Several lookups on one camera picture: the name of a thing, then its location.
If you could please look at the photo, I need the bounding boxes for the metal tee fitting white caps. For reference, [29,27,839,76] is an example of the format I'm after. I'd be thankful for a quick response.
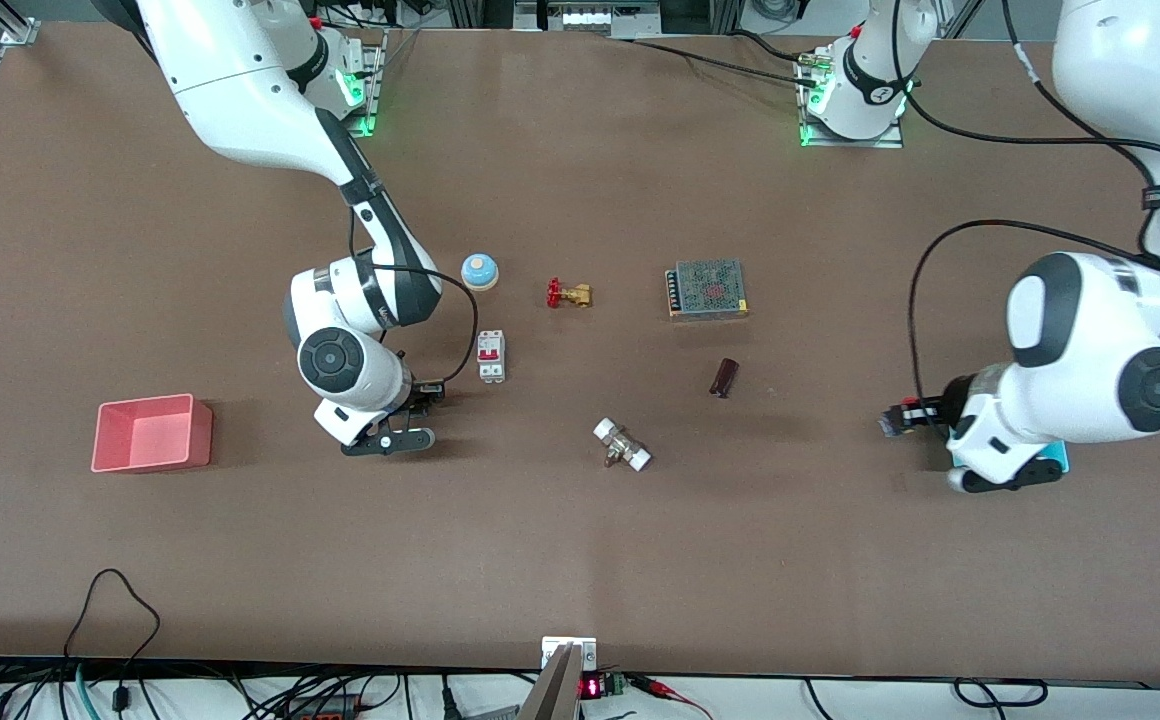
[592,417,653,473]

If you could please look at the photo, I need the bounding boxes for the thin black looped cable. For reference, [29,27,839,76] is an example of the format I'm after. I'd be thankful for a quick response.
[62,568,163,713]

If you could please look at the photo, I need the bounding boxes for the metal mesh power supply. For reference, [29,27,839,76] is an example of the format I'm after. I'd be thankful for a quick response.
[665,258,750,322]

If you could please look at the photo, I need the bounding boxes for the pink plastic box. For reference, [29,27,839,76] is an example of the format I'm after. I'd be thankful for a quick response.
[91,393,214,474]

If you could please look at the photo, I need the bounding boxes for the aluminium frame profile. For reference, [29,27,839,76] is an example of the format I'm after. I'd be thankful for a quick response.
[0,0,42,47]

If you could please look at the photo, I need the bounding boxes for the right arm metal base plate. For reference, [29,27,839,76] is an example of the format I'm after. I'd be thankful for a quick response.
[335,28,386,139]

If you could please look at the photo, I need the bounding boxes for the aluminium camera post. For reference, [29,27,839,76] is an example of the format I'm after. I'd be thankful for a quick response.
[517,644,583,720]

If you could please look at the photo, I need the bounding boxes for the short black table cable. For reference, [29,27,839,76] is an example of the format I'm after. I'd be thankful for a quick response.
[728,28,813,65]

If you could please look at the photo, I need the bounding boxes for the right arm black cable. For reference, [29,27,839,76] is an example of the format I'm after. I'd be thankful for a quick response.
[348,195,479,386]

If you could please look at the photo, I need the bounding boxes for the black coiled cable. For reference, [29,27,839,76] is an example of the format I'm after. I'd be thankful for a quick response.
[953,678,1049,710]

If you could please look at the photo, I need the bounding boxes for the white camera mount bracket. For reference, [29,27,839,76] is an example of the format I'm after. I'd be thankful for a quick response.
[541,636,599,673]

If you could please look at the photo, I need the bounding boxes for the teal cable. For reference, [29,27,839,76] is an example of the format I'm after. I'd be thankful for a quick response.
[73,662,103,720]

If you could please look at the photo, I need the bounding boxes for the red clip lead wire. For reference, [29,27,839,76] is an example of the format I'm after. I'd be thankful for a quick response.
[630,674,716,720]

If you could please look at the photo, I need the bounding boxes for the long black table cable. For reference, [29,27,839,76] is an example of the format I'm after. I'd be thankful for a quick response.
[628,37,823,89]

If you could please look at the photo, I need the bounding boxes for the tangled black cables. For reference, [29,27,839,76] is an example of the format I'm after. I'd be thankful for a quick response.
[225,668,416,720]

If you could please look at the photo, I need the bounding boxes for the white power strip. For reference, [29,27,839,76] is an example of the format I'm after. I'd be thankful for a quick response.
[515,0,661,36]

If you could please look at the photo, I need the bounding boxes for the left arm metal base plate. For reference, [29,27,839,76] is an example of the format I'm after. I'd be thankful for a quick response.
[797,50,905,150]

